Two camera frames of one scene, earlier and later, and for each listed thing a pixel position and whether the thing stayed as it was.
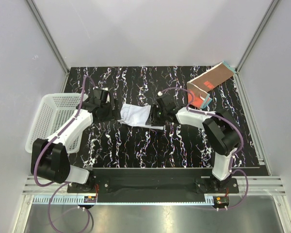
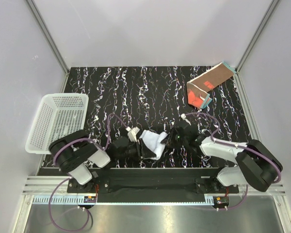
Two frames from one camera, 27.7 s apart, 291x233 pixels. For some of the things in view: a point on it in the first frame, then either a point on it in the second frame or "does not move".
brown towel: x=201 y=86 does not move
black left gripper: x=114 y=114 to x=146 y=152
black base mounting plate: x=153 y=183 does not move
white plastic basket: x=52 y=112 does not move
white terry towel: x=137 y=115 to x=153 y=141
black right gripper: x=152 y=119 to x=169 y=140
